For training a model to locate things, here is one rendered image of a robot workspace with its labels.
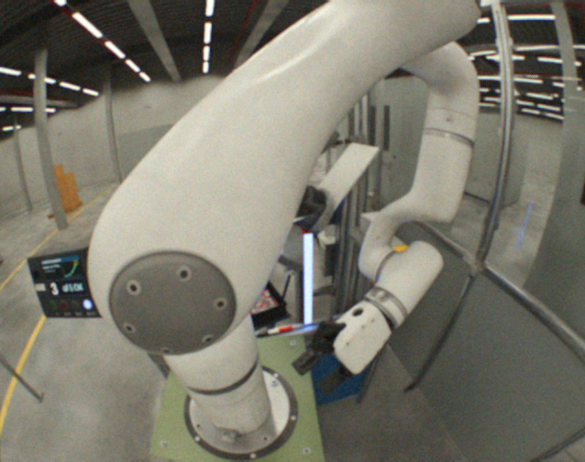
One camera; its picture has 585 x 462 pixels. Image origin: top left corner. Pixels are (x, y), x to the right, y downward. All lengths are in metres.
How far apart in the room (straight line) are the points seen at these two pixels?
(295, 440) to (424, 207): 0.44
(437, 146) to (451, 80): 0.11
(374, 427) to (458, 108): 1.51
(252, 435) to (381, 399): 1.27
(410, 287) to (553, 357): 0.75
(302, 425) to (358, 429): 1.09
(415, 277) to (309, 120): 0.33
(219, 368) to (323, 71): 0.28
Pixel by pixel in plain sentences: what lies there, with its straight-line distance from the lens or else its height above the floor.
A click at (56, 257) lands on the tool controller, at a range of 0.73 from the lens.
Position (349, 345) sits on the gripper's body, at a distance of 0.38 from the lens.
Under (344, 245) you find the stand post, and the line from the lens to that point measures 1.22.
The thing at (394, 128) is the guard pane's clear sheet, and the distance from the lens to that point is 1.43.
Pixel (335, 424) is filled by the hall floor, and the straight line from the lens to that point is 1.53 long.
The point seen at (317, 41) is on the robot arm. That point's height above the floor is 1.52.
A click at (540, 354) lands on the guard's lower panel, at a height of 0.86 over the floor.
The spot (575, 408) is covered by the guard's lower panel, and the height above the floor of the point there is 0.81.
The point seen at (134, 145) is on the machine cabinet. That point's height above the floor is 1.50.
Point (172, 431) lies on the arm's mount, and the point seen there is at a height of 1.01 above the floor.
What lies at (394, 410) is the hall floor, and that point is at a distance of 1.64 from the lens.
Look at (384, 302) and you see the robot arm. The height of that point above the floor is 1.19.
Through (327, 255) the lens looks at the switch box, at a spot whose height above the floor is 0.77.
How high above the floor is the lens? 1.45
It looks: 25 degrees down
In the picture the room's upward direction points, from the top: 2 degrees counter-clockwise
